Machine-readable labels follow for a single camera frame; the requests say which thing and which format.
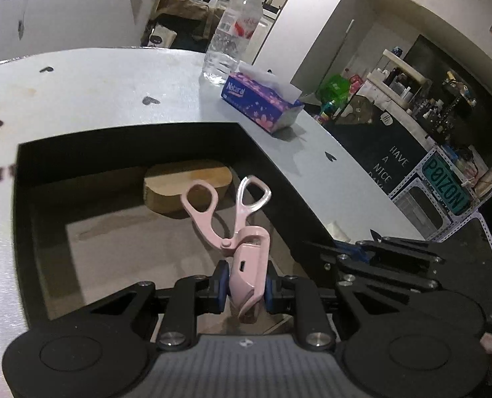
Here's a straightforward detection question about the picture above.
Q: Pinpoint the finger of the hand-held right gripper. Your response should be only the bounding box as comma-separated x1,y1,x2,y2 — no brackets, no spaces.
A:
303,240,444,293
356,228,446,267

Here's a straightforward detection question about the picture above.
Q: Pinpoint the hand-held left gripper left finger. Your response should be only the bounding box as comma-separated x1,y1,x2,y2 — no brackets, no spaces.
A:
76,259,232,351

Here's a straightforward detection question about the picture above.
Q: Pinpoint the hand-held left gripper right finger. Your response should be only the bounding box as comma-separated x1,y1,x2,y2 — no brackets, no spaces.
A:
265,271,400,351

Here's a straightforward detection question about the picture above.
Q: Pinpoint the pink eyelash curler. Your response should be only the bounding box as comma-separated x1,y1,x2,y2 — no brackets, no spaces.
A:
181,175,272,324

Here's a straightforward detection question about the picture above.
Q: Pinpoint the black box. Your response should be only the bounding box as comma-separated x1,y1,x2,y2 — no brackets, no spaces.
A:
16,121,339,334

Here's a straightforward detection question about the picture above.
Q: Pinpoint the white perforated metal rack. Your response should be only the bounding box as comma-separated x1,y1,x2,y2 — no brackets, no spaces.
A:
389,145,492,258

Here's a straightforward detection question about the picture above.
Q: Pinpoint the green sign plate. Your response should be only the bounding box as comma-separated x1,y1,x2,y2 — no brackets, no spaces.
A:
421,151,471,216

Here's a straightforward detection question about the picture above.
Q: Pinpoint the wooden block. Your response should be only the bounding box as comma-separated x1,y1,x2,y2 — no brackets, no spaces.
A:
143,158,234,215

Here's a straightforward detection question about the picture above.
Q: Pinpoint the black lettered banner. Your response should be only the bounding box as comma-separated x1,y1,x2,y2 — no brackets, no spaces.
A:
325,103,438,195

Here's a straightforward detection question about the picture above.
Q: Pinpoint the wooden shelf with bottles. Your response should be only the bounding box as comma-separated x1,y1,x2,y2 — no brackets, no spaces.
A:
368,49,433,112

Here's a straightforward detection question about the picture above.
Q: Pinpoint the green plastic bag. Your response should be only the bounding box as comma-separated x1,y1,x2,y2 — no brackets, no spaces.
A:
318,74,357,104

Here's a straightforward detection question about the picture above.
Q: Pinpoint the purple floral tissue pack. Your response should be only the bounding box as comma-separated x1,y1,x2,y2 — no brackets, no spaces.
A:
221,64,305,134

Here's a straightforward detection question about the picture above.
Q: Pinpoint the clear plastic water bottle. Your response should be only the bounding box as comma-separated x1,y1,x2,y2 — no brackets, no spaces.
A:
203,0,264,85

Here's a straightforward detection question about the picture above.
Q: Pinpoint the white paper bag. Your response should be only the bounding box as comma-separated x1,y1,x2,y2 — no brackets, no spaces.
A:
148,25,177,49

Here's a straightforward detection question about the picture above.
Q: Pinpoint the wooden bench with brown cloth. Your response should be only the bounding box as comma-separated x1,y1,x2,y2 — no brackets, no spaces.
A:
159,0,222,39

